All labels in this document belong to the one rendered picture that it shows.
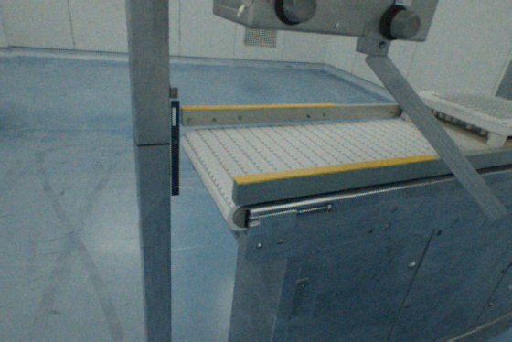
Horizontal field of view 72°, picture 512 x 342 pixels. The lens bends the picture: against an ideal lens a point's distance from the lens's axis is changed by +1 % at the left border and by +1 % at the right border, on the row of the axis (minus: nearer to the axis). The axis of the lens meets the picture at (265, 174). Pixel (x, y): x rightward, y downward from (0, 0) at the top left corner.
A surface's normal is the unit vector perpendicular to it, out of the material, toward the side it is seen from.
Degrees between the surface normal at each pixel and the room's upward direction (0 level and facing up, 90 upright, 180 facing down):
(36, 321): 0
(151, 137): 90
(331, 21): 90
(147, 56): 90
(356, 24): 90
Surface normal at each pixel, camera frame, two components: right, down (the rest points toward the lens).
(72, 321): 0.12, -0.88
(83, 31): 0.38, 0.47
